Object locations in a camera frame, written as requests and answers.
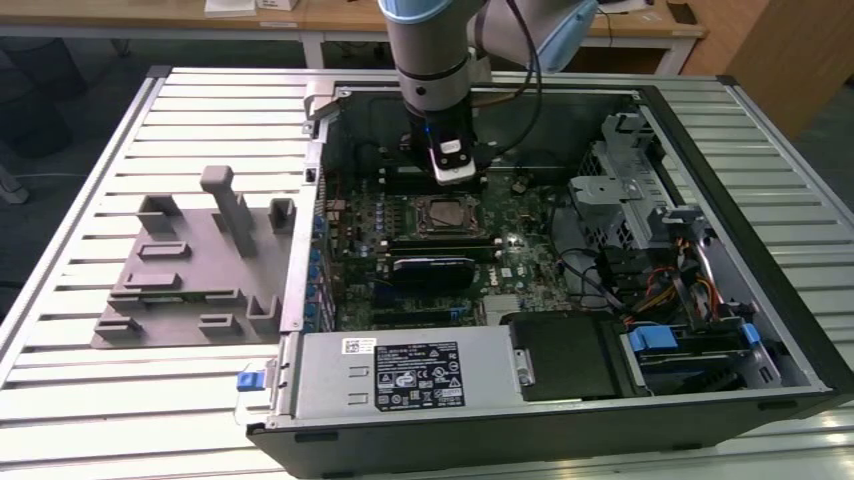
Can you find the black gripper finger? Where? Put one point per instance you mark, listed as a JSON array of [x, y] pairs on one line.
[[488, 159], [417, 142]]

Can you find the silver CPU chip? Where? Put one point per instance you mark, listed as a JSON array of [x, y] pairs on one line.
[[450, 214]]

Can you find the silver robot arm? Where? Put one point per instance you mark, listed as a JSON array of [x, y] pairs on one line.
[[428, 55]]

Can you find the silver metal drive cage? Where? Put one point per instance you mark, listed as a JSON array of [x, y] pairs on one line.
[[604, 192]]

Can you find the green motherboard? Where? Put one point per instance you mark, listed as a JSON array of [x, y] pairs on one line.
[[534, 270]]

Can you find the black graphics card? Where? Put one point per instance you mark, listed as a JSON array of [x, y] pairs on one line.
[[434, 274]]

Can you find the silver chipset heatsink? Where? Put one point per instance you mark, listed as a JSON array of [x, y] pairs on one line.
[[502, 306]]

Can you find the black expansion slot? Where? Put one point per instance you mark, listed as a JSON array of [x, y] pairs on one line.
[[414, 316]]

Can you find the white small box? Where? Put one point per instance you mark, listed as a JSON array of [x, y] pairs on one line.
[[230, 5], [277, 3]]

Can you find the light wooden desk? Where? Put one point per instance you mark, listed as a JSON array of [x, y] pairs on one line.
[[134, 17], [650, 31]]

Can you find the grey plastic parts rack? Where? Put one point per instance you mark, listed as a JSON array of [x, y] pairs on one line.
[[201, 270]]

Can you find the black phone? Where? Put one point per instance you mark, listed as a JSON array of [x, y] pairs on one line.
[[682, 12]]

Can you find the blue disk carrier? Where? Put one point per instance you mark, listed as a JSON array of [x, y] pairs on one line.
[[650, 342]]

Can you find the grey power supply unit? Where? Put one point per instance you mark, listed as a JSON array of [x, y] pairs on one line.
[[334, 375]]

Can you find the green RAM stick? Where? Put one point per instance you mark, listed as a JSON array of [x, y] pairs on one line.
[[170, 299]]

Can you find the wooden cabinet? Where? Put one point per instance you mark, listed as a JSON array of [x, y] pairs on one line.
[[788, 60]]

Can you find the metal disk bay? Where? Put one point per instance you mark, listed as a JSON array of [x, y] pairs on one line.
[[695, 356]]

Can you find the blue plastic tab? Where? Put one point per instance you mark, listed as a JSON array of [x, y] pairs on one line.
[[752, 334]]

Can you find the blue case latch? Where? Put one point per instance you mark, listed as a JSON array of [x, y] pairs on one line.
[[250, 380]]

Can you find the black office chair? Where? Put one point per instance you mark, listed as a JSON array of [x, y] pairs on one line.
[[37, 100]]

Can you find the black open PC case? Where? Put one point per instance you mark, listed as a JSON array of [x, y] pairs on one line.
[[468, 450]]

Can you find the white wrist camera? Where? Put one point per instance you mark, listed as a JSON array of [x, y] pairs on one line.
[[457, 175]]

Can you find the grey metal corner bracket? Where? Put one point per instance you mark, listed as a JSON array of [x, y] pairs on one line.
[[320, 100]]

